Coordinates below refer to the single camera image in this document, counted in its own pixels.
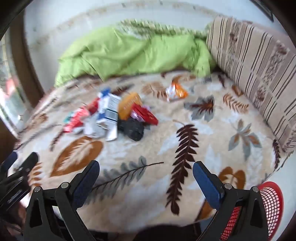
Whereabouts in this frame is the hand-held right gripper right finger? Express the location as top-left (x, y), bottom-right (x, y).
top-left (192, 161), bottom-right (270, 241)

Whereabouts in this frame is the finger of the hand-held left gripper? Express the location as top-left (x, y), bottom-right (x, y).
top-left (0, 152), bottom-right (18, 176)
top-left (0, 152), bottom-right (38, 186)

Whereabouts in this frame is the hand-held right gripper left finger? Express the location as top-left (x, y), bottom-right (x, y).
top-left (23, 160), bottom-right (100, 241)

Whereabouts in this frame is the red plastic mesh basket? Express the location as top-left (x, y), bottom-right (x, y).
top-left (218, 182), bottom-right (284, 241)

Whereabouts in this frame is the blue white carton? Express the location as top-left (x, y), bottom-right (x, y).
top-left (96, 91), bottom-right (122, 130)

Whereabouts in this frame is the orange packet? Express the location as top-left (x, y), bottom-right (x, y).
top-left (118, 92), bottom-right (142, 120)

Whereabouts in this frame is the red printed packet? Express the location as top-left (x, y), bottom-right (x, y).
top-left (131, 105), bottom-right (159, 127)

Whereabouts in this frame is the orange snack bag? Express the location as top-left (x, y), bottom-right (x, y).
top-left (165, 76), bottom-right (189, 102)

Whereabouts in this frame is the leaf print blanket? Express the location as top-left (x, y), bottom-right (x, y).
top-left (14, 72), bottom-right (289, 232)

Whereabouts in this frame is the patterned glass pane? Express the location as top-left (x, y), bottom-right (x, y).
top-left (0, 35), bottom-right (30, 130)

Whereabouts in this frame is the striped beige cushion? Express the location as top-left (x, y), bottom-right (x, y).
top-left (206, 16), bottom-right (296, 153)

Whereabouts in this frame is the green duvet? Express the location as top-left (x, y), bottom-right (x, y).
top-left (54, 23), bottom-right (216, 87)

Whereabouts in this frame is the green white patterned quilt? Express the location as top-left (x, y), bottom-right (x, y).
top-left (116, 19), bottom-right (210, 40)

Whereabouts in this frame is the brown wooden door frame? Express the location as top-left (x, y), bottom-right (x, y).
top-left (9, 9), bottom-right (45, 112)

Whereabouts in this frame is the dark framed wall picture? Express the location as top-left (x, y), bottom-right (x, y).
top-left (250, 0), bottom-right (275, 22)

